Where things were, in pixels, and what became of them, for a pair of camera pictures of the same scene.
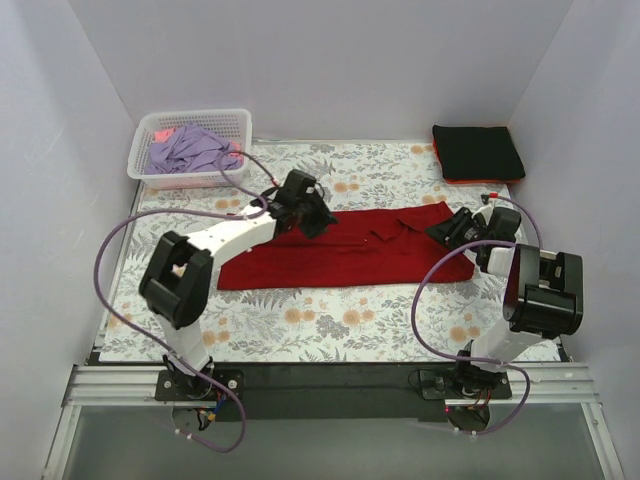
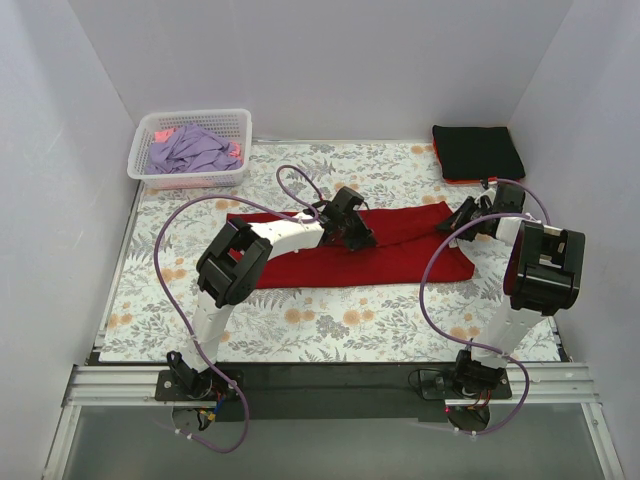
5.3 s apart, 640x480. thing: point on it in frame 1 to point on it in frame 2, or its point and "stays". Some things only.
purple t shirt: (194, 149) stays
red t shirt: (368, 245) stays
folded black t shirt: (477, 152) stays
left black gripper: (310, 216) to (357, 230)
